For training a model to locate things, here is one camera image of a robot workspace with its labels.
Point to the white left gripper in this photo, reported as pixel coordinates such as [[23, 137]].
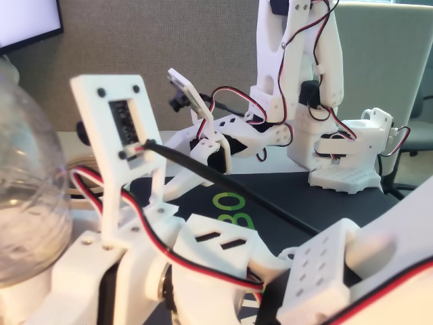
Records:
[[86, 267]]

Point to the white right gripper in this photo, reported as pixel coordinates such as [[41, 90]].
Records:
[[216, 159]]

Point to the white paper cup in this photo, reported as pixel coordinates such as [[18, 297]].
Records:
[[83, 160]]

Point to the clear plastic water bottle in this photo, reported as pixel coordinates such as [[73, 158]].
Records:
[[30, 169]]

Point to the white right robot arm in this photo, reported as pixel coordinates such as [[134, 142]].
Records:
[[333, 67]]

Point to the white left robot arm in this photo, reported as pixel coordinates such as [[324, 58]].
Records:
[[321, 264]]

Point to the dark mat with ROBO print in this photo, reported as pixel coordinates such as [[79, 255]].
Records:
[[277, 196]]

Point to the grey fabric partition panel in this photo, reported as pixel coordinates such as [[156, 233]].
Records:
[[135, 40]]

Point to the black Dell monitor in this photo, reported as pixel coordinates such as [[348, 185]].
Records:
[[20, 17]]

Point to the pale green partition panel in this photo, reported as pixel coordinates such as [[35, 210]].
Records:
[[379, 50]]

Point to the grey office chair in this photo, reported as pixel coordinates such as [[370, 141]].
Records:
[[421, 135]]

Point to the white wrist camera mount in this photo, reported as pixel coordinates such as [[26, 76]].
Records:
[[193, 94], [91, 111]]

